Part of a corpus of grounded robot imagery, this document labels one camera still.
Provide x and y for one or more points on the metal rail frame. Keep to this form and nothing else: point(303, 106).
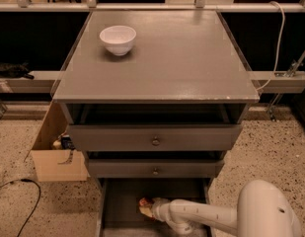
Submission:
point(91, 5)

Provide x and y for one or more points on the red coke can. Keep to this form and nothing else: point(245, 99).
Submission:
point(147, 202)

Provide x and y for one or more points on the grey drawer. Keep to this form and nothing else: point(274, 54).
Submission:
point(208, 137)
point(154, 168)
point(119, 210)

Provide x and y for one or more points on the cardboard box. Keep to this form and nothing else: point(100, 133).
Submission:
point(52, 161)

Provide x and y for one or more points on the black object on ledge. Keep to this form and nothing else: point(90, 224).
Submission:
point(11, 70)

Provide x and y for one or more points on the grey drawer cabinet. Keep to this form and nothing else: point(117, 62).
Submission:
point(182, 69)

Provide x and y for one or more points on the items inside cardboard box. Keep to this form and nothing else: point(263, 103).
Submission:
point(63, 142)

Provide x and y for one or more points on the grey bottom drawer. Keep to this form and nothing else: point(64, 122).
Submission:
point(119, 210)

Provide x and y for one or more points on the white ceramic bowl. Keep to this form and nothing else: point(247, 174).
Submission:
point(118, 40)

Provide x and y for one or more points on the grey middle drawer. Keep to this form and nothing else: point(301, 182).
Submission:
point(154, 168)

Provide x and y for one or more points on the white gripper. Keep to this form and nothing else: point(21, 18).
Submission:
point(158, 208)

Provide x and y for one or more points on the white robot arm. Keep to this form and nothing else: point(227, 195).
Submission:
point(262, 211)

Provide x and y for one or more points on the grey top drawer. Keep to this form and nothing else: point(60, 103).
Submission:
point(208, 137)

